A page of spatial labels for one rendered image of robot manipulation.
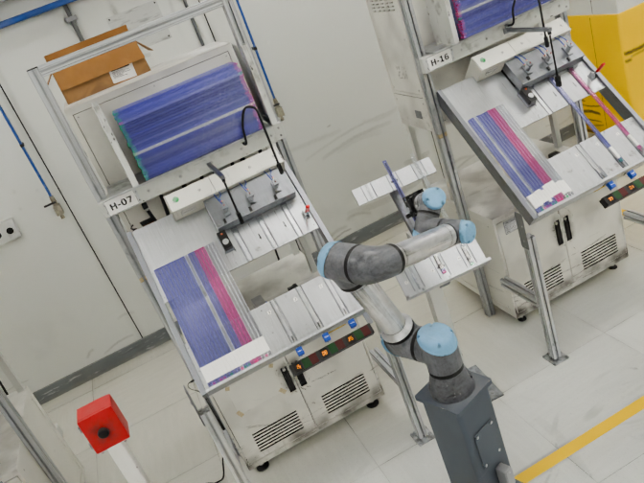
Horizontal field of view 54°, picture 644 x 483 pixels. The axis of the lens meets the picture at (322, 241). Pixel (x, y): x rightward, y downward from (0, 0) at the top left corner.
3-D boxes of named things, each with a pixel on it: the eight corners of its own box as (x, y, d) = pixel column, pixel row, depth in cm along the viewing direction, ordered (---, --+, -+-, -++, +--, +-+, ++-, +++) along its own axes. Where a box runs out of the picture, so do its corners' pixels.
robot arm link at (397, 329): (425, 370, 208) (340, 267, 177) (390, 359, 218) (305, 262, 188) (441, 339, 212) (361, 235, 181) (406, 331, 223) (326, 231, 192)
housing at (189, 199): (286, 177, 266) (284, 160, 253) (178, 228, 256) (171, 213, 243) (277, 163, 269) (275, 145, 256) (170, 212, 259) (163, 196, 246)
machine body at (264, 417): (389, 403, 295) (348, 295, 269) (254, 481, 280) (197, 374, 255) (337, 343, 352) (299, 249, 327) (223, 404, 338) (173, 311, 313)
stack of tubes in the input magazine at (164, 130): (265, 127, 250) (239, 61, 239) (145, 181, 239) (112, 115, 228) (257, 124, 261) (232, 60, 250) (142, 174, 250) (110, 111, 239)
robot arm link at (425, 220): (432, 243, 204) (439, 211, 205) (405, 241, 212) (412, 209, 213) (446, 248, 210) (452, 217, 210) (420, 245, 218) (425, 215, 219)
